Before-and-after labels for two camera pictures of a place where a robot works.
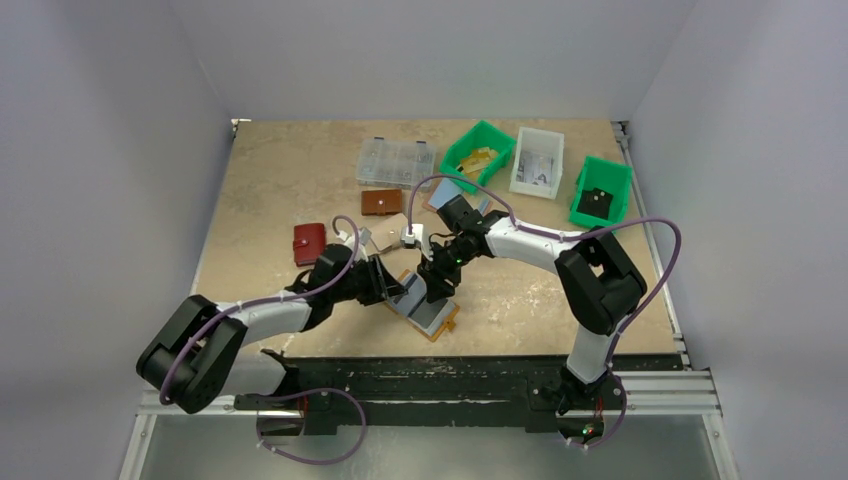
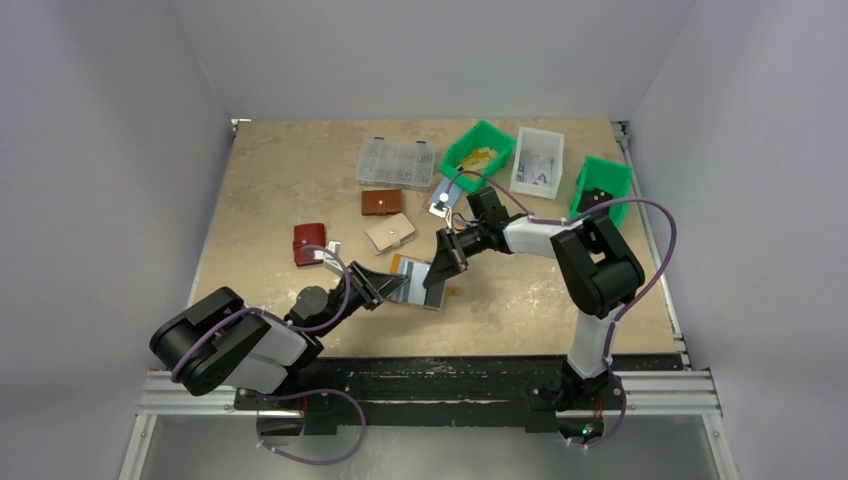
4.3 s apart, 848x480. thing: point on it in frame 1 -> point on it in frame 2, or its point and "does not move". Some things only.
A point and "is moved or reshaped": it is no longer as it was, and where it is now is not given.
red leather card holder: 309,243 does not move
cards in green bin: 478,158 does not move
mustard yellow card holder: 429,319 is moved or reshaped
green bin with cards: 476,155 does not move
